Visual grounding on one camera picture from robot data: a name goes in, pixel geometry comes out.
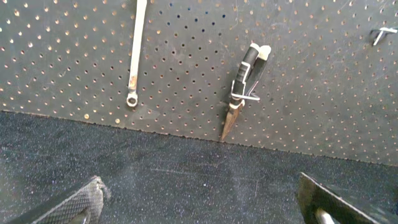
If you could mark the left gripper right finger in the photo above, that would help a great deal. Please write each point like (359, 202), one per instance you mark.
(323, 202)

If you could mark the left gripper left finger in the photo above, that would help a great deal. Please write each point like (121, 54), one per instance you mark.
(74, 205)

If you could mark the metal hook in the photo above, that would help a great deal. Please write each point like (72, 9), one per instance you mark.
(382, 34)

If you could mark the black pegboard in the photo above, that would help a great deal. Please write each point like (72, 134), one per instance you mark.
(192, 68)

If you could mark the wrench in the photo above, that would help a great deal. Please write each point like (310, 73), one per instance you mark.
(136, 53)

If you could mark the black and white pliers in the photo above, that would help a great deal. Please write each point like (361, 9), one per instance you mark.
(245, 84)

